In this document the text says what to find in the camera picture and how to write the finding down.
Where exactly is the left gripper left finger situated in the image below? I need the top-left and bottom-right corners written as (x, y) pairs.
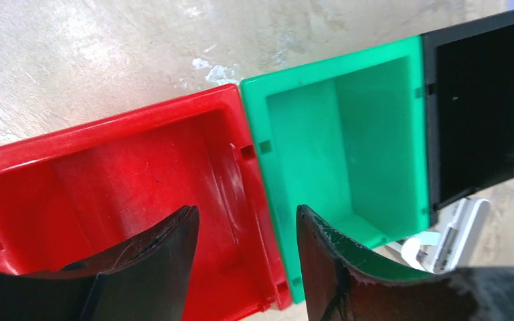
top-left (0, 206), bottom-right (199, 320)

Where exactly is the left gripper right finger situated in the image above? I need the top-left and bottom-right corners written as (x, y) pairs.
top-left (296, 205), bottom-right (514, 320)

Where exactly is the red plastic bin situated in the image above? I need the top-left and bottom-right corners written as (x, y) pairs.
top-left (0, 84), bottom-right (292, 320)

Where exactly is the green plastic bin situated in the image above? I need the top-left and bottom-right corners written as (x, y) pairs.
top-left (240, 36), bottom-right (430, 303)

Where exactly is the black plastic bin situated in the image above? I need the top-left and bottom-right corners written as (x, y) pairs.
top-left (422, 9), bottom-right (514, 224)

